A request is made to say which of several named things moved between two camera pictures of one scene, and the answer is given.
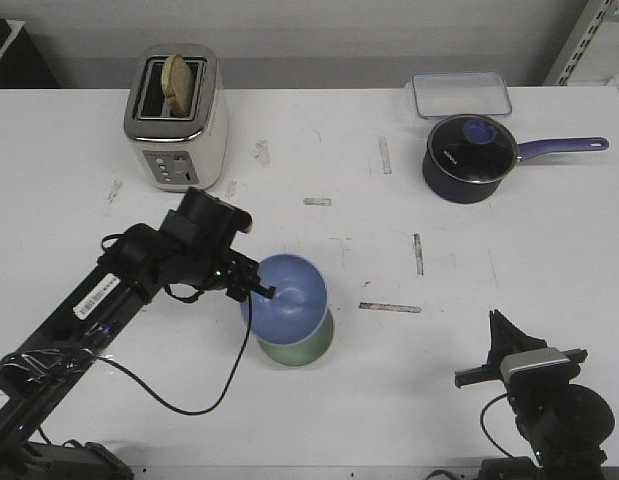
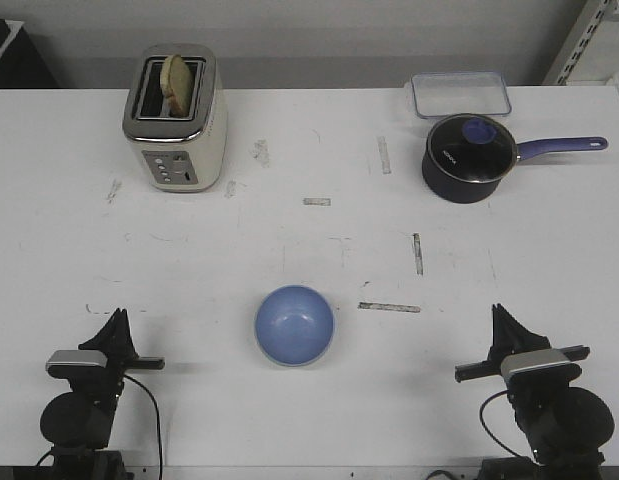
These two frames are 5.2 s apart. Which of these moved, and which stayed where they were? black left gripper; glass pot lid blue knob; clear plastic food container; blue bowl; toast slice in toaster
Moved: black left gripper; blue bowl
Stayed: toast slice in toaster; clear plastic food container; glass pot lid blue knob
